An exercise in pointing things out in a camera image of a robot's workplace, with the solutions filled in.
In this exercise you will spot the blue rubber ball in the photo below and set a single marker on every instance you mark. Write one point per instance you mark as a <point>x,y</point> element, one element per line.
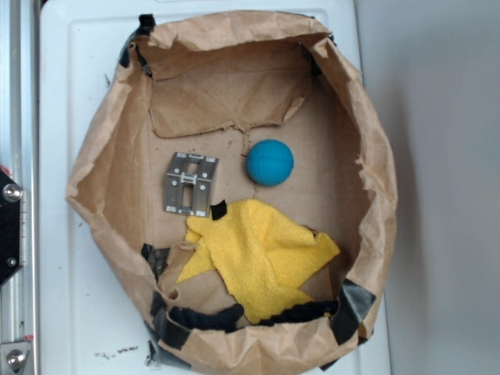
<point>270,162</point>

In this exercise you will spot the brown paper-lined box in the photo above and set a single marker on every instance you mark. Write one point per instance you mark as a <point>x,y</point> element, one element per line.
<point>217,85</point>

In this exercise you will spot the black tape piece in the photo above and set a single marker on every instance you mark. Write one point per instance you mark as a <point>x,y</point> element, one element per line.
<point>219,210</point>

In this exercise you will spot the yellow microfiber cloth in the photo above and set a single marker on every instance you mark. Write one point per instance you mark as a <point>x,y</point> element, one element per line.
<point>263,256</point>

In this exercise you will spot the white plastic tray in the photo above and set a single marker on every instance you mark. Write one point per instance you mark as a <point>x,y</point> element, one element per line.
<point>89,325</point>

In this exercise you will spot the black mounting plate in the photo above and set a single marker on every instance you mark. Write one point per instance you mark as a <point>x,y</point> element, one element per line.
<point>10,227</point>

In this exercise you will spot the grey metal bracket plate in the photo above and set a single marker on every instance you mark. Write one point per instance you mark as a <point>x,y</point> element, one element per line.
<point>189,183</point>

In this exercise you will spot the aluminium frame rail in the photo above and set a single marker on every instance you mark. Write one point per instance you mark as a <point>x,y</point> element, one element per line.
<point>20,21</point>

